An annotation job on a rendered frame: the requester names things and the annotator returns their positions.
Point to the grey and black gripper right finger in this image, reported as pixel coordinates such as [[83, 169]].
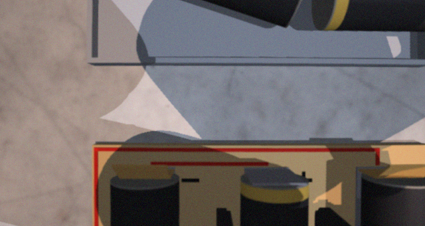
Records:
[[325, 216]]

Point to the grey square tray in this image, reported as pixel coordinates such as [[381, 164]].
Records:
[[199, 33]]

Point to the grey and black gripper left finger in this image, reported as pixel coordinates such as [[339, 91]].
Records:
[[223, 217]]

